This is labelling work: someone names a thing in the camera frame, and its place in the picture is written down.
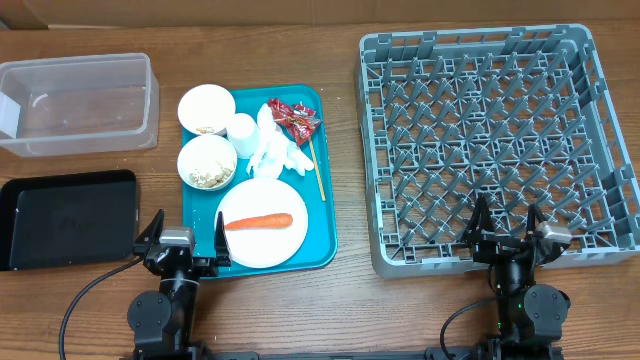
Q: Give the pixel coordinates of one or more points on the orange carrot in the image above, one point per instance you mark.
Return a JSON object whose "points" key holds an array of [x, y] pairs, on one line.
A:
{"points": [[271, 221]]}

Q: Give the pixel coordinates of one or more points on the wooden skewer stick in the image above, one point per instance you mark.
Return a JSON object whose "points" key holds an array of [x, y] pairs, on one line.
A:
{"points": [[317, 170]]}

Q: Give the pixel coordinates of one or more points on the crumpled white napkin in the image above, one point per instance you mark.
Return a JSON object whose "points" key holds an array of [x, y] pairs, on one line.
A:
{"points": [[275, 151]]}

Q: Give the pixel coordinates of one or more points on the rice and food scraps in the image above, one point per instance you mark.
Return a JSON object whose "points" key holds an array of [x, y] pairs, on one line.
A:
{"points": [[210, 175]]}

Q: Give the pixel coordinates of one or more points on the white bowl with food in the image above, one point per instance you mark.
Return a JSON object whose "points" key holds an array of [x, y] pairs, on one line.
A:
{"points": [[203, 150]]}

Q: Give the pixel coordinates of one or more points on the pink round plate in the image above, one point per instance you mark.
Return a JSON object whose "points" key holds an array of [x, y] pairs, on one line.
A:
{"points": [[264, 248]]}

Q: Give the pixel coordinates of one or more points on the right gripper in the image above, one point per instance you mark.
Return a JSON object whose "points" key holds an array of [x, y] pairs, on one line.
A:
{"points": [[496, 245]]}

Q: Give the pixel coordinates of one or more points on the clear plastic storage bin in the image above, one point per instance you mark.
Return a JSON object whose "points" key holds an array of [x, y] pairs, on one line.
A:
{"points": [[80, 104]]}

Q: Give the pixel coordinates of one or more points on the black plastic waste tray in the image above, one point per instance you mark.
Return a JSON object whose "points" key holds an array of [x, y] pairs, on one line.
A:
{"points": [[71, 219]]}

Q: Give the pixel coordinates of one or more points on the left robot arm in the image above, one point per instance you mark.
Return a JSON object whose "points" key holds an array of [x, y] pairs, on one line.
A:
{"points": [[162, 320]]}

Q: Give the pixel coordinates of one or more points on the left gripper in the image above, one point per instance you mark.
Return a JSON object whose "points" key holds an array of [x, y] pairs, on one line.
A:
{"points": [[207, 267]]}

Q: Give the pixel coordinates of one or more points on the red snack wrapper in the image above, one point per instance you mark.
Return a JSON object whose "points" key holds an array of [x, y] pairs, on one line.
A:
{"points": [[299, 120]]}

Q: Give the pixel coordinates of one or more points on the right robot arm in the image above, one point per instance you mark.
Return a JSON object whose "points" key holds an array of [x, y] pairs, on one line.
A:
{"points": [[530, 315]]}

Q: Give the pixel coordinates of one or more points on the grey plastic dishwasher rack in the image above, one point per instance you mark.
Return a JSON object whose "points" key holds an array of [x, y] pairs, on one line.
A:
{"points": [[520, 115]]}

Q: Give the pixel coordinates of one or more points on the teal plastic serving tray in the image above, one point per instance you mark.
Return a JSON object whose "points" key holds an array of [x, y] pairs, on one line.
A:
{"points": [[199, 207]]}

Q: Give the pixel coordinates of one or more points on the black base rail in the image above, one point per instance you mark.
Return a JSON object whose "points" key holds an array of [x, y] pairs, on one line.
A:
{"points": [[433, 353]]}

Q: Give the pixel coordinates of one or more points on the white paper cup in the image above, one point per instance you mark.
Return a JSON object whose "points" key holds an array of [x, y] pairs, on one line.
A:
{"points": [[243, 134]]}

